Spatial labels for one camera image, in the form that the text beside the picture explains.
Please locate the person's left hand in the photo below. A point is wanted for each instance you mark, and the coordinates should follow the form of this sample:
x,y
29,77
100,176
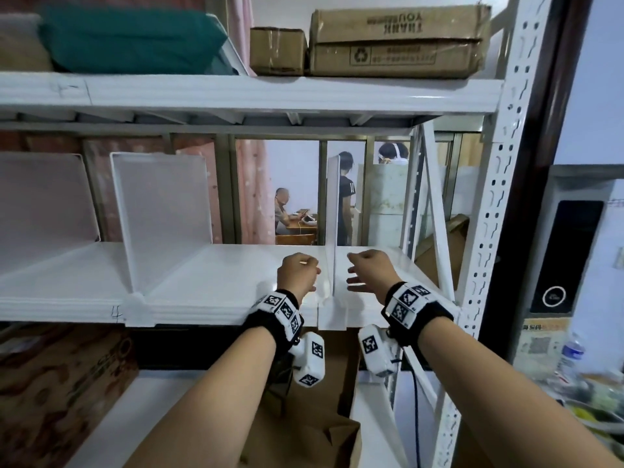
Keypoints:
x,y
297,275

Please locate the person's right hand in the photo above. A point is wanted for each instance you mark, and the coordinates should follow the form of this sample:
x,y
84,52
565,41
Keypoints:
x,y
378,272

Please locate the white plastic divider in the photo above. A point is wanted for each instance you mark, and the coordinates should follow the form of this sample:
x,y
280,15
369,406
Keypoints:
x,y
44,204
333,214
161,209

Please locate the white metal shelving rack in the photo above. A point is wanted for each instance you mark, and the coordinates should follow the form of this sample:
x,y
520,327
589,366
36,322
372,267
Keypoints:
x,y
292,94

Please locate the person's left forearm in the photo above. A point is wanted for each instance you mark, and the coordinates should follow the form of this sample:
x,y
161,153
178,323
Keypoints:
x,y
209,409

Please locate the person's right forearm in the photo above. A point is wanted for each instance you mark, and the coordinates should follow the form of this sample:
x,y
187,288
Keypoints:
x,y
502,399

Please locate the open brown box lower shelf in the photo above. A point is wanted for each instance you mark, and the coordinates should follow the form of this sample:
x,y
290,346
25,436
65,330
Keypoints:
x,y
302,433

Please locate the wooden table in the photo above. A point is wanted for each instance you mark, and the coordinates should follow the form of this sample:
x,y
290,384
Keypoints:
x,y
302,226

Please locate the black wristband with markers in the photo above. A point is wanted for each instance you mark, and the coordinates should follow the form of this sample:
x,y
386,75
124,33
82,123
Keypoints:
x,y
268,321
424,316

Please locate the white foam boxes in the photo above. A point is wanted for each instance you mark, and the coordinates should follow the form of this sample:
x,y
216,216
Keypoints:
x,y
385,204

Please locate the leaning brown cardboard box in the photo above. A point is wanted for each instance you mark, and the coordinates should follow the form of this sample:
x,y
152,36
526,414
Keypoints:
x,y
456,248

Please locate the pink dotted curtain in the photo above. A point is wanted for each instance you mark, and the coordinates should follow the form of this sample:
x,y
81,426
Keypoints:
x,y
253,190

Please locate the steel framed glass partition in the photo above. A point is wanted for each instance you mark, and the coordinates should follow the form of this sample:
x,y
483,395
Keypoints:
x,y
224,190

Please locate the white kiosk with black panel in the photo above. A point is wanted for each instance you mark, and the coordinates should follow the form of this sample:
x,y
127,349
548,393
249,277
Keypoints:
x,y
565,253

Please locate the clear water bottle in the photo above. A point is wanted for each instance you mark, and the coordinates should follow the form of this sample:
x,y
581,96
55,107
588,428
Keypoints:
x,y
570,355

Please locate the small taped cardboard box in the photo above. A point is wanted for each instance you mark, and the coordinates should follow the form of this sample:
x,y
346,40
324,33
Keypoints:
x,y
278,51

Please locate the large printed cardboard box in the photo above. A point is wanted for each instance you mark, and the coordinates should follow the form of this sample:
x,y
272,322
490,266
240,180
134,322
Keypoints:
x,y
400,43

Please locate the red printed cardboard box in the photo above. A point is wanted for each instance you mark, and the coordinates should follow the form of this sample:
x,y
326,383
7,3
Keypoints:
x,y
58,399

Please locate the green plastic package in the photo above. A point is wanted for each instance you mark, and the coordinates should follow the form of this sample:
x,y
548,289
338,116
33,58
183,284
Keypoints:
x,y
131,38

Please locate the small handwritten cardboard box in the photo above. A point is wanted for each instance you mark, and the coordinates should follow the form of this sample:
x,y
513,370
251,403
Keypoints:
x,y
19,48

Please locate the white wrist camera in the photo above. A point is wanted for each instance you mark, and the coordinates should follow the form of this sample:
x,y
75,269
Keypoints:
x,y
378,350
309,360

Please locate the dark wooden frame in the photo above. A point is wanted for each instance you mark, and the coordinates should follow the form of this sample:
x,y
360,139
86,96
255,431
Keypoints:
x,y
531,190

